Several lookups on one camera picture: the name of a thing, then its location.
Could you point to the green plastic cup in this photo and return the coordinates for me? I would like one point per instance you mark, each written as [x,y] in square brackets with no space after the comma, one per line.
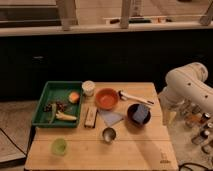
[59,146]

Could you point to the orange bowl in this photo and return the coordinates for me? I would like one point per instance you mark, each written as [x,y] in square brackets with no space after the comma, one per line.
[106,98]

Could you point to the wooden block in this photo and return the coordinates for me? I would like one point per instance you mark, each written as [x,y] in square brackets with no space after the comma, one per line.
[91,117]

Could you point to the dark bowl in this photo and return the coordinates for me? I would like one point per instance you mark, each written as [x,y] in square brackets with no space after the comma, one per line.
[131,110]

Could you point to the green pepper toy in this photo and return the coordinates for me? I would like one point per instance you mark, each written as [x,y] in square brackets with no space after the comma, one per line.
[54,110]

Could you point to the white paper cup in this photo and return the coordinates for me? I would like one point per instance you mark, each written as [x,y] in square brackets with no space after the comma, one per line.
[88,88]

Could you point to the dark grapes toy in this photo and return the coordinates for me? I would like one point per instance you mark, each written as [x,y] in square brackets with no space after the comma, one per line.
[60,106]

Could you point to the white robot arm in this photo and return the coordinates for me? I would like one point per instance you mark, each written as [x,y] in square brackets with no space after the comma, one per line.
[186,83]

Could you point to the green plastic tray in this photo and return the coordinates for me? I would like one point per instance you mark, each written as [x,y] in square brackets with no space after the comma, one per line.
[58,91]

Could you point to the orange peach toy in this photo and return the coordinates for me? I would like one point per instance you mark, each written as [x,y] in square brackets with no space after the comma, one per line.
[74,97]

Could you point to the metal cup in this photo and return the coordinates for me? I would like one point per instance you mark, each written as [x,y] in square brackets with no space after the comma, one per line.
[108,134]

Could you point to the blue sponge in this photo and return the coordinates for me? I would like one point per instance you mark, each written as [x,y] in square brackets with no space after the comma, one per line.
[141,114]

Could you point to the yellow banana toy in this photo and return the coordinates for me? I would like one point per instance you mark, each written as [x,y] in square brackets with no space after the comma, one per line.
[66,117]

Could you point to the light blue cloth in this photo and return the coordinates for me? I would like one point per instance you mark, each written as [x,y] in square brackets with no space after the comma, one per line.
[110,118]

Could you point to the spice jar rack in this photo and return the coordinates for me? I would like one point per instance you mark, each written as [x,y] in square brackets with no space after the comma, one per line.
[197,120]

